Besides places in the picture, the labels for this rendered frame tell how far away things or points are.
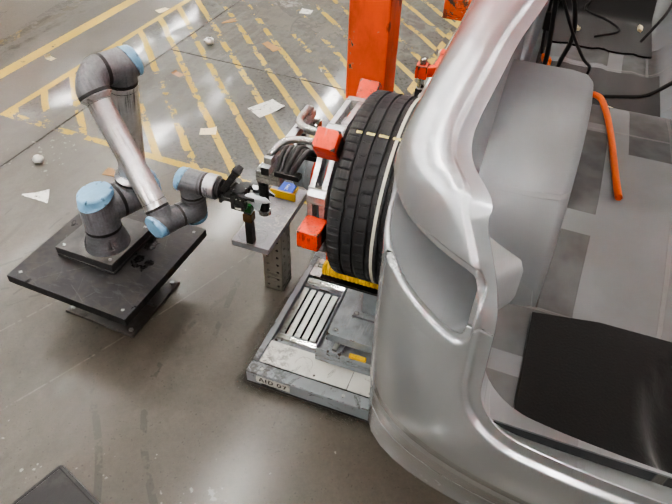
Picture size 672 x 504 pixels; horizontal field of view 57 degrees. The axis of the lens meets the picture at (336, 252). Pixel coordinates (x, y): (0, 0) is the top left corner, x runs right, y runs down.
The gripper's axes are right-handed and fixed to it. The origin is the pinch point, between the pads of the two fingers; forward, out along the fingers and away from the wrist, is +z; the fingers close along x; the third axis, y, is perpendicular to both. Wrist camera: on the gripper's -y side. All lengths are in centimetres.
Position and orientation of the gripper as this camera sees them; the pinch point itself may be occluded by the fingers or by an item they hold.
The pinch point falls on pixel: (269, 196)
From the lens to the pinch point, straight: 220.1
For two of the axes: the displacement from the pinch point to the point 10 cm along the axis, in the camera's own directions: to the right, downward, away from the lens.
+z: 9.4, 2.6, -2.4
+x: -3.5, 6.3, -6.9
